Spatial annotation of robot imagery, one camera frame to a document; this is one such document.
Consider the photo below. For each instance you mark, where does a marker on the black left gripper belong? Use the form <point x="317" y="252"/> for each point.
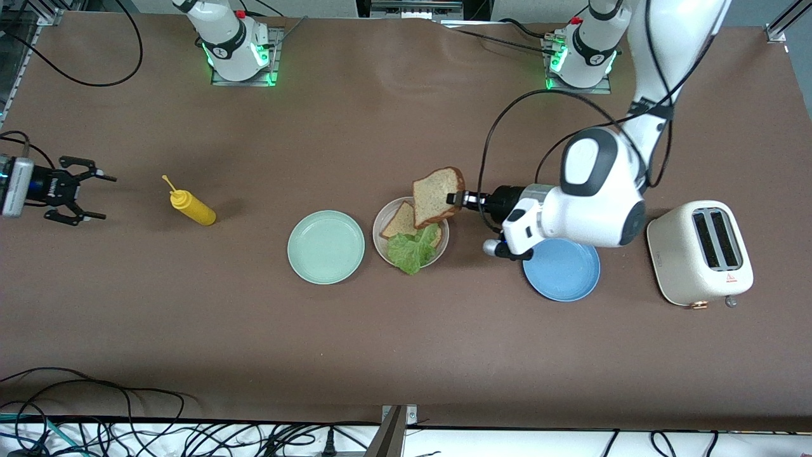
<point x="505" y="197"/>

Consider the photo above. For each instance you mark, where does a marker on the green plate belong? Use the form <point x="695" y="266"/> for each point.
<point x="326" y="247"/>

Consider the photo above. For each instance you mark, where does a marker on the beige plate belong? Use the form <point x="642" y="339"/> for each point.
<point x="387" y="212"/>

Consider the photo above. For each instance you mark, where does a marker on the yellow mustard squeeze bottle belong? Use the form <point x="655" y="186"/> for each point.
<point x="198" y="212"/>

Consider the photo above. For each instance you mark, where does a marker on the green lettuce leaf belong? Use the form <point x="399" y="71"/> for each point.
<point x="409" y="254"/>

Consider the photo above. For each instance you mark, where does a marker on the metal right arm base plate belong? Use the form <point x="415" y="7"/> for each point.
<point x="277" y="63"/>

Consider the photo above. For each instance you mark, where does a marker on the blue plate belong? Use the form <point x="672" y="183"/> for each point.
<point x="561" y="276"/>

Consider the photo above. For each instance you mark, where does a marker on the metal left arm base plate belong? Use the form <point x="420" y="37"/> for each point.
<point x="602" y="89"/>

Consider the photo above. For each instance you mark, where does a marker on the black power plug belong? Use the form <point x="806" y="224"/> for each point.
<point x="328" y="445"/>

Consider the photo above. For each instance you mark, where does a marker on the grey aluminium frame enclosure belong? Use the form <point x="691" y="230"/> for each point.
<point x="19" y="51"/>

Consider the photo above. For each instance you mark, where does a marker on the white two-slot toaster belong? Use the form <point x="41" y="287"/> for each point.
<point x="679" y="254"/>

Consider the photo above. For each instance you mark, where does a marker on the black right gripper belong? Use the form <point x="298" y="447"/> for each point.
<point x="51" y="189"/>

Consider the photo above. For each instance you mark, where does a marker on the light-crumb bread slice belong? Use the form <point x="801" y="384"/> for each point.
<point x="399" y="225"/>

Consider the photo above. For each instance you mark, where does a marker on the metal table edge bracket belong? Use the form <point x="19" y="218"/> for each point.
<point x="390" y="438"/>

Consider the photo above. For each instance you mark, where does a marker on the black and silver equipment rack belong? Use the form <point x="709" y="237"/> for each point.
<point x="415" y="7"/>

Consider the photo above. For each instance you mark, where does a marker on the dark-crumb bread slice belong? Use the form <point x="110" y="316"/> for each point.
<point x="434" y="193"/>

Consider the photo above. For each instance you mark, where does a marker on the aluminium corner frame profile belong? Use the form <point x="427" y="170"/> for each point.
<point x="775" y="32"/>

